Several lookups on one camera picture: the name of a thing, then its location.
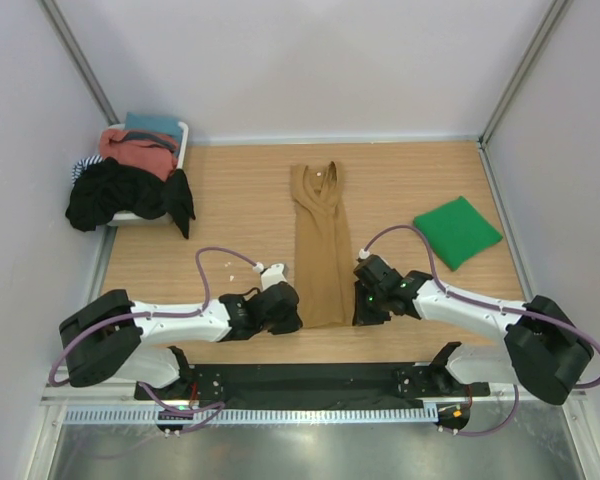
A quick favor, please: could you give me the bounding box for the slotted cable duct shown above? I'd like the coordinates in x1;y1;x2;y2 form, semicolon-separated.
63;404;438;426

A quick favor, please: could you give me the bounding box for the teal folded garment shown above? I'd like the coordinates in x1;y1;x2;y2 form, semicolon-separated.
124;112;183;138

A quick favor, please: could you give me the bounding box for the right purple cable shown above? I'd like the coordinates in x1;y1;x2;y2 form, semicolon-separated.
357;224;600;435

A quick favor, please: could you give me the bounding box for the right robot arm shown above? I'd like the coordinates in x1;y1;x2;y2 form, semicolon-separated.
354;250;593;405

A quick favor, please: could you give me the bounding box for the purple cable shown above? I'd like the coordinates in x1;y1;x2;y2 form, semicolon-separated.
47;247;266;434
357;224;600;435

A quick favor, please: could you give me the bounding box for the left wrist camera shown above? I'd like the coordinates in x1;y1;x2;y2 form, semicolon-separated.
252;262;287;290

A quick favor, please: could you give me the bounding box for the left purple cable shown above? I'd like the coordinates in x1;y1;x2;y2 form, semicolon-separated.
47;247;266;434

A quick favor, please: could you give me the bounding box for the salmon pink garment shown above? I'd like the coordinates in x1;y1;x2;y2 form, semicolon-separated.
99;128;178;181

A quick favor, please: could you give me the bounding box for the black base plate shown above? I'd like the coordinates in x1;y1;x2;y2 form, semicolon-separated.
154;363;490;429

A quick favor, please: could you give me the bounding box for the green tank top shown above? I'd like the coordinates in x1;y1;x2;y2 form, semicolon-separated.
413;196;503;271

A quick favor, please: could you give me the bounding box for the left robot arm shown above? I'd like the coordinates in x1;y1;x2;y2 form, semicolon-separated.
50;281;302;400

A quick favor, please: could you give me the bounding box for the striped garment in bin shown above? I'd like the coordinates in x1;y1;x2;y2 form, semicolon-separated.
71;154;104;184

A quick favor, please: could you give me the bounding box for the tan tank top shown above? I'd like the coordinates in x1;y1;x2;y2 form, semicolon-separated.
290;162;355;328

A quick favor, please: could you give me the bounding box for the black tank top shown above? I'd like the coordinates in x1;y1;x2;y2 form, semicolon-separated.
161;169;196;239

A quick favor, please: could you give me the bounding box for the white laundry bin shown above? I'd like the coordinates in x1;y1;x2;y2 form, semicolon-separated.
104;119;190;228

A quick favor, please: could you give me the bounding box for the black garment over bin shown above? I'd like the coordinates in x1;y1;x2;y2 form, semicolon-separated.
65;157;166;232

